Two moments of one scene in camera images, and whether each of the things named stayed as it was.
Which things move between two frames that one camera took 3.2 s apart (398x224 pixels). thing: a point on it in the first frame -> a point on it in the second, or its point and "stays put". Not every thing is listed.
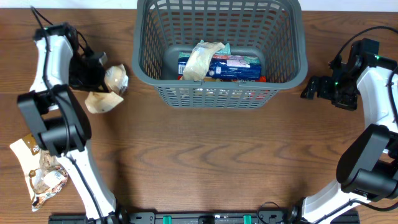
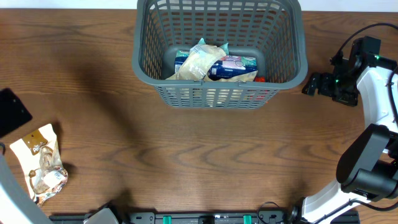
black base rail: [282, 216] stays put
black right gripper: [349, 102] stays put
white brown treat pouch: [45, 176] stays put
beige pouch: [116, 80] -> [247, 77]
